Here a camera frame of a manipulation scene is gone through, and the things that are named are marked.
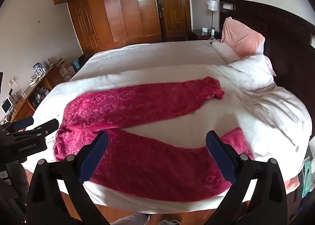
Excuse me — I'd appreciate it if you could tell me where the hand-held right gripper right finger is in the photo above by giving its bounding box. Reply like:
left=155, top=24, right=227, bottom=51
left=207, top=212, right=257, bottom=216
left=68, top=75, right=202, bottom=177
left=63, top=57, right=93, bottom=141
left=206, top=130, right=288, bottom=225

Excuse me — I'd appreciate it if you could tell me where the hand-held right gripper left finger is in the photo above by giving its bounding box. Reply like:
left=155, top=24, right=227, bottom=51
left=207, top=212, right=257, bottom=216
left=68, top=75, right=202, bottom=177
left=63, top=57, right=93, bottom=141
left=26, top=132, right=110, bottom=225

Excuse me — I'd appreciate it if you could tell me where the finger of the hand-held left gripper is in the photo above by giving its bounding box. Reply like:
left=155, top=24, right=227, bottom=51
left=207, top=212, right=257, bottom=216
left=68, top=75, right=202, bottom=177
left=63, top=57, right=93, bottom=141
left=29, top=118, right=60, bottom=137
left=7, top=116, right=34, bottom=132

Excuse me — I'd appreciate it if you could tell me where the red fleece blanket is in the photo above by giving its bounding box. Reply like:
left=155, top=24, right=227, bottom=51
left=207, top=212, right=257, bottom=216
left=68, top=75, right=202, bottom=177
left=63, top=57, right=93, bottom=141
left=54, top=76, right=255, bottom=202

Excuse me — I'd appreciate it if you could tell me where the small white monitor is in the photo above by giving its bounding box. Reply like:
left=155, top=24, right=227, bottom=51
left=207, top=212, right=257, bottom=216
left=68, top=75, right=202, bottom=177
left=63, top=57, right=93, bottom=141
left=1, top=97, right=13, bottom=113

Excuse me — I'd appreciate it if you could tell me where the wooden side desk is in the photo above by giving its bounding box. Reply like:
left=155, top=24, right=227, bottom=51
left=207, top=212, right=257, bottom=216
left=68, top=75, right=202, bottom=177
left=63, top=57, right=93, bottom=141
left=10, top=64, right=64, bottom=123

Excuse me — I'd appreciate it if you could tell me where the electric kettle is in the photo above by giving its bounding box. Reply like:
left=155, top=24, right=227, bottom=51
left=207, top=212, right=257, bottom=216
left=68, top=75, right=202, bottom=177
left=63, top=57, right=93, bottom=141
left=33, top=62, right=45, bottom=78

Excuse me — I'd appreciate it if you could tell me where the cardboard box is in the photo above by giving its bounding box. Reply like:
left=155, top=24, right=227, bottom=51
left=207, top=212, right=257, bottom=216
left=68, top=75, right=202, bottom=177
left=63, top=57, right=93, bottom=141
left=58, top=61, right=75, bottom=78

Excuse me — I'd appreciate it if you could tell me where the white duvet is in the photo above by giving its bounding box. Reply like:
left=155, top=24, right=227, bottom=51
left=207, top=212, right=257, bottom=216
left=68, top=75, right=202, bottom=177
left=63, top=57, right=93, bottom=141
left=204, top=54, right=313, bottom=181

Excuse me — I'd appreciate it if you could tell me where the person's grey trouser leg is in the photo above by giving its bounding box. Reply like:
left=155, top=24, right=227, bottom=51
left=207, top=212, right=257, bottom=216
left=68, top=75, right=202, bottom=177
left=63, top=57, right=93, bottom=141
left=111, top=212, right=149, bottom=225

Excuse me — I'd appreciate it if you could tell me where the teal bag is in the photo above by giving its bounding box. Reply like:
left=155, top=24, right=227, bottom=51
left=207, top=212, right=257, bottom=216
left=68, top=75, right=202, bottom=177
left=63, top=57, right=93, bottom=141
left=301, top=161, right=313, bottom=197

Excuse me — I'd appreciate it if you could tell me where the white pillow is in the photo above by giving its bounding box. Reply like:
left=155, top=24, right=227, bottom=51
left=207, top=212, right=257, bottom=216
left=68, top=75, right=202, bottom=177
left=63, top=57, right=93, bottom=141
left=212, top=41, right=240, bottom=64

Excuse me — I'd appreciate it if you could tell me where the bed with white sheet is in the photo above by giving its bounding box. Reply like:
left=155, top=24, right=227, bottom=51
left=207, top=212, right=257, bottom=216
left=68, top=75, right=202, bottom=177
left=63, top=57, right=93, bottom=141
left=21, top=39, right=313, bottom=214

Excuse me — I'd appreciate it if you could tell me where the pink pillow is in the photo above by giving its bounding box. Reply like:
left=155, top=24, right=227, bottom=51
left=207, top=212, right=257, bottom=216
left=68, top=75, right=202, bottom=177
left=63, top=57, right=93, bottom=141
left=221, top=17, right=266, bottom=58

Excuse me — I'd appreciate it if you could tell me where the dark wooden nightstand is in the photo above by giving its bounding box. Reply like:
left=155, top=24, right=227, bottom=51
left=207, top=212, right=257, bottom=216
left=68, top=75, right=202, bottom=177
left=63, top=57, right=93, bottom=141
left=189, top=29, right=222, bottom=41

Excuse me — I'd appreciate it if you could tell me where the brown wooden wardrobe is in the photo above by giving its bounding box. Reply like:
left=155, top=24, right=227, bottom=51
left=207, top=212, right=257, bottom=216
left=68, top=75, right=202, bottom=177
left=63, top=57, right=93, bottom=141
left=52, top=0, right=163, bottom=57

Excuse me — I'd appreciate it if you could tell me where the dark wooden headboard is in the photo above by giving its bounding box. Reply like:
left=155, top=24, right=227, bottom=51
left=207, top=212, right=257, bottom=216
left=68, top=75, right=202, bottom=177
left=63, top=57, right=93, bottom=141
left=219, top=0, right=315, bottom=147

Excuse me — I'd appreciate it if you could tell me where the white bedside lamp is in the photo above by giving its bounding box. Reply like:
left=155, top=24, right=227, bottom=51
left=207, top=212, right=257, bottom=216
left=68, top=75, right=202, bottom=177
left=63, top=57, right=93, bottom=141
left=207, top=0, right=218, bottom=31

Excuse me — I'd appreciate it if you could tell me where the brown wooden door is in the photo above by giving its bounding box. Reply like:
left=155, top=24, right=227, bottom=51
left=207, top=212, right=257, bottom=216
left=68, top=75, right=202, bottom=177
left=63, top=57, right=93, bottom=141
left=153, top=0, right=192, bottom=42

